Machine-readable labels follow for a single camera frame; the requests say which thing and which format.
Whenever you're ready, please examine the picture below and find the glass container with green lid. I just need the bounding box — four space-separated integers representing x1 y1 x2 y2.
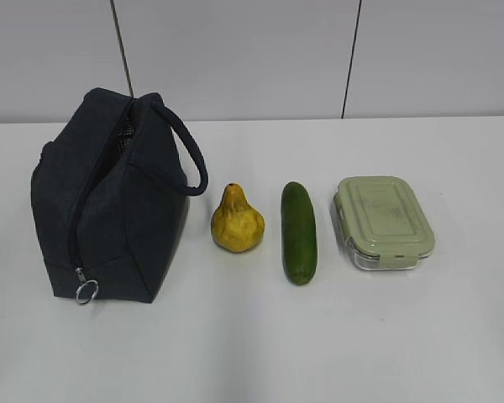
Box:
333 175 435 271

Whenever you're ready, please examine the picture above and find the green cucumber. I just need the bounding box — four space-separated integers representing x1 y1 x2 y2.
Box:
281 181 318 285

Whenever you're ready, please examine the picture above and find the dark blue zippered lunch bag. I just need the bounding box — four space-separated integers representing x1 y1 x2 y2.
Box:
30 88 208 305

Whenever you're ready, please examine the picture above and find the yellow pear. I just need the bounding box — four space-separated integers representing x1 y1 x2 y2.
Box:
211 183 265 254

